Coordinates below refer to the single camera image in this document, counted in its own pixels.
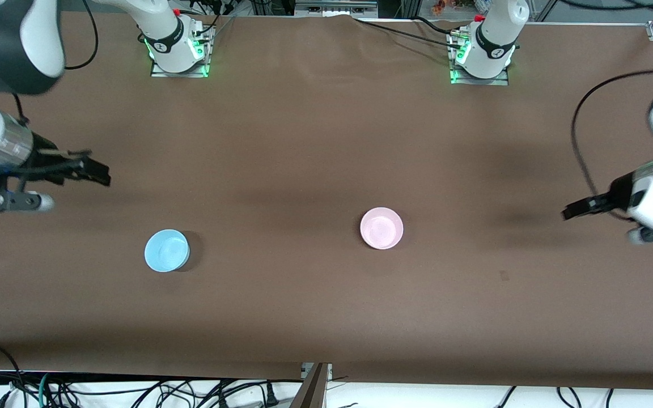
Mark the blue plastic bowl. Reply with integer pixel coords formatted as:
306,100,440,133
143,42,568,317
144,229,190,273

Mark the pink plastic bowl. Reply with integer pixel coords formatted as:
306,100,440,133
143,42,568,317
359,207,404,250

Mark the brown table cloth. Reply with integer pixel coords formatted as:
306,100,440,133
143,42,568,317
0,10,653,392

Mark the grey metal box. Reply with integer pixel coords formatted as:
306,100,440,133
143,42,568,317
295,0,378,18

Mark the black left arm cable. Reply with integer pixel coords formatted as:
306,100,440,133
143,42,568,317
571,68,653,222

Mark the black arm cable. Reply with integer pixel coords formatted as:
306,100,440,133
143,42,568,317
571,68,653,222
12,0,99,128

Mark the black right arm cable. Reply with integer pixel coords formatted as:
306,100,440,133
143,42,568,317
12,0,99,128

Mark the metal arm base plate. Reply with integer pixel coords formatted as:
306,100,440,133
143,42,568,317
448,29,510,87
150,25,217,78

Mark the aluminium profile post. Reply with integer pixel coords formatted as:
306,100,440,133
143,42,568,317
290,363,333,408

